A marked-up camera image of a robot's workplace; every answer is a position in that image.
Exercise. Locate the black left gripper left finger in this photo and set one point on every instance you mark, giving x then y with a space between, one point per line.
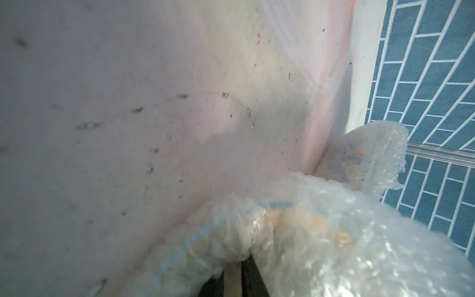
229 284

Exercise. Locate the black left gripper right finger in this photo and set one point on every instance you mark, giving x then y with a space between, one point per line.
252 283

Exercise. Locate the clear bubble wrap sheet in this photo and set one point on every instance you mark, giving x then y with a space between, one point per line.
368 159
310 238

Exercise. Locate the aluminium corner frame post right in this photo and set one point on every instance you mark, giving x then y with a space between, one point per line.
442 154

